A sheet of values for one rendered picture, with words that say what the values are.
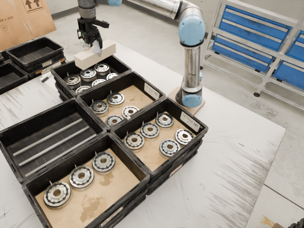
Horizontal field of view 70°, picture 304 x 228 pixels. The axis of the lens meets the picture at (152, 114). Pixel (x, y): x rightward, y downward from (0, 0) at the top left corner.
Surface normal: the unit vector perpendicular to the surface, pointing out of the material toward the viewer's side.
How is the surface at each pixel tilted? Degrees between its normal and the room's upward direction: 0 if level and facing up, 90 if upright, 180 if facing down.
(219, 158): 0
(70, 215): 0
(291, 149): 0
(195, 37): 83
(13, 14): 76
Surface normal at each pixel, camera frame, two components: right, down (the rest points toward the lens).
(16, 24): 0.79, 0.29
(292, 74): -0.61, 0.55
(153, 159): 0.09, -0.68
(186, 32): -0.11, 0.63
